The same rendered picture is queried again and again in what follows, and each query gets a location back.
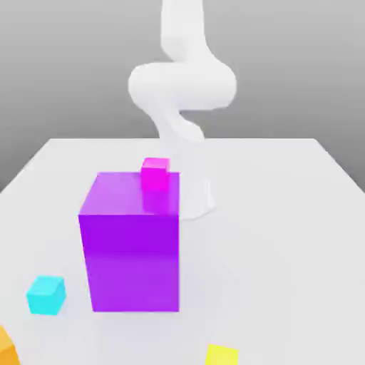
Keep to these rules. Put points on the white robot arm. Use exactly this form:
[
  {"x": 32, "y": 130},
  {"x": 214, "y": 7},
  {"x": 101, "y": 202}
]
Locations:
[{"x": 182, "y": 85}]

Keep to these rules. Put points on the small magenta cube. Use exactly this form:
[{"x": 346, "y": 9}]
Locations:
[{"x": 154, "y": 178}]

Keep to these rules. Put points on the small yellow cube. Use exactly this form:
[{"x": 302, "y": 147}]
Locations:
[{"x": 221, "y": 356}]

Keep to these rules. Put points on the small cyan cube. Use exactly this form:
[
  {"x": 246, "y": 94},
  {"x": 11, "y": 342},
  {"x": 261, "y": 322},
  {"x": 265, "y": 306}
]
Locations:
[{"x": 45, "y": 296}]

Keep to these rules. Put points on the large purple box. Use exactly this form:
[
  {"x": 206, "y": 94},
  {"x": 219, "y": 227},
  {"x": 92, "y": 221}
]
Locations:
[{"x": 131, "y": 256}]

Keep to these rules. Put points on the large orange box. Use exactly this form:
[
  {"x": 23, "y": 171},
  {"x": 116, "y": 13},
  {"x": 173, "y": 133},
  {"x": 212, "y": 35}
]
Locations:
[{"x": 7, "y": 350}]

